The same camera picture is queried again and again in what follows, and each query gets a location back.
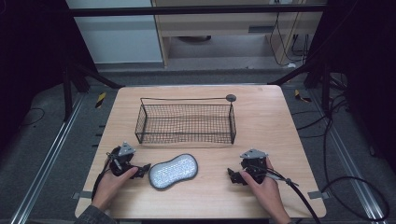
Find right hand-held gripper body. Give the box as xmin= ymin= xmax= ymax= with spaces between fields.
xmin=239 ymin=148 xmax=269 ymax=185

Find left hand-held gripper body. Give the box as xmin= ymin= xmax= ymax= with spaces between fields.
xmin=107 ymin=141 xmax=140 ymax=177

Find grey oval sponge pad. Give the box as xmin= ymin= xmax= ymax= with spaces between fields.
xmin=148 ymin=153 xmax=199 ymax=191

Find black wire mesh basket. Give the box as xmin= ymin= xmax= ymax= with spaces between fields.
xmin=134 ymin=93 xmax=237 ymax=145

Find person's right hand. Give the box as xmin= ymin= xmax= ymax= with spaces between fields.
xmin=240 ymin=157 xmax=286 ymax=216

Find person's left hand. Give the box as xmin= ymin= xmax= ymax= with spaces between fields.
xmin=91 ymin=166 xmax=139 ymax=212

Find yellow black hazard tape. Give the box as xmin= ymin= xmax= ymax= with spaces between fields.
xmin=94 ymin=91 xmax=107 ymax=109
xmin=294 ymin=89 xmax=312 ymax=104

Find black metal stand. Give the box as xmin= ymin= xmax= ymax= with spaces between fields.
xmin=269 ymin=57 xmax=332 ymax=115
xmin=62 ymin=59 xmax=124 ymax=122

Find white cabinet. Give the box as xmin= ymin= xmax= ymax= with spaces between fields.
xmin=65 ymin=0 xmax=163 ymax=64

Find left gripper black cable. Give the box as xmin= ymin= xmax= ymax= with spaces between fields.
xmin=92 ymin=152 xmax=120 ymax=200

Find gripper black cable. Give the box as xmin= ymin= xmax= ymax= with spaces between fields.
xmin=248 ymin=164 xmax=321 ymax=224
xmin=92 ymin=152 xmax=120 ymax=200

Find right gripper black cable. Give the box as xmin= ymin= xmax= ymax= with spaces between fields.
xmin=248 ymin=164 xmax=321 ymax=224

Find aluminium floor rail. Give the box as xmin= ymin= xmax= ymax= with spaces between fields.
xmin=10 ymin=94 xmax=85 ymax=224
xmin=309 ymin=91 xmax=387 ymax=222

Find thin black floor cable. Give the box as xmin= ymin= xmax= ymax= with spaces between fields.
xmin=20 ymin=107 xmax=46 ymax=127

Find hanging black cables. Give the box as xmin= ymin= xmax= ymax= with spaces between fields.
xmin=269 ymin=12 xmax=312 ymax=68

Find black metal frame bar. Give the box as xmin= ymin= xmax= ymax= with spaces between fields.
xmin=68 ymin=4 xmax=326 ymax=18

